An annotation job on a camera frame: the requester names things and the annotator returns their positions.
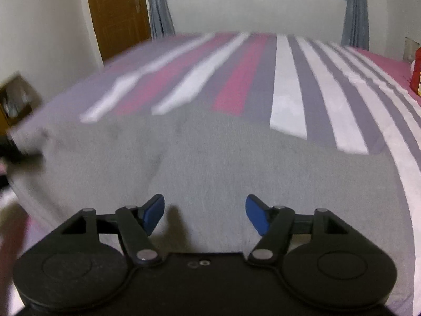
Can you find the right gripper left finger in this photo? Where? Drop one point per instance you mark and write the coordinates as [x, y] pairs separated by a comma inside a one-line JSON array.
[[132, 224]]

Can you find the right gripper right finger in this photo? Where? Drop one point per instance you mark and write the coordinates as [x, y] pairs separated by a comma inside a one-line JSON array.
[[277, 225]]

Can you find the grey pants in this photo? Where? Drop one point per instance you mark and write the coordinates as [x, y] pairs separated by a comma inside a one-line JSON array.
[[205, 164]]

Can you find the striped pink purple bedsheet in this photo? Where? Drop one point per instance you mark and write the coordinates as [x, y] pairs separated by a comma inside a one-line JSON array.
[[336, 96]]

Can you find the brown bedside cabinet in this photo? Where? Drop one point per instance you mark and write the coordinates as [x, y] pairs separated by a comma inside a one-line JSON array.
[[18, 100]]

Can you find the colourful red yellow pillow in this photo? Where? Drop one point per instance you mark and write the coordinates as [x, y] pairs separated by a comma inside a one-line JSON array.
[[415, 82]]

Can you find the grey left curtain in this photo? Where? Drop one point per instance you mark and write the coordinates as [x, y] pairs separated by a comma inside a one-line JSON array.
[[160, 19]]

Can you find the grey curtain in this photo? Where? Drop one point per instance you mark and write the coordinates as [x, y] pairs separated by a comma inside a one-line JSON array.
[[356, 32], [160, 19]]

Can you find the grey right curtain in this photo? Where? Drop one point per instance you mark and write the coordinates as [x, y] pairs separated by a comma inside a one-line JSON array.
[[356, 32]]

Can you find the brown wooden door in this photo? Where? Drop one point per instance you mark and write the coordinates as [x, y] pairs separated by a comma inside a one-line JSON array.
[[119, 25]]

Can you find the wall socket plate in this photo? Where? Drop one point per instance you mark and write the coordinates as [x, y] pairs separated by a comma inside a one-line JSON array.
[[410, 49]]

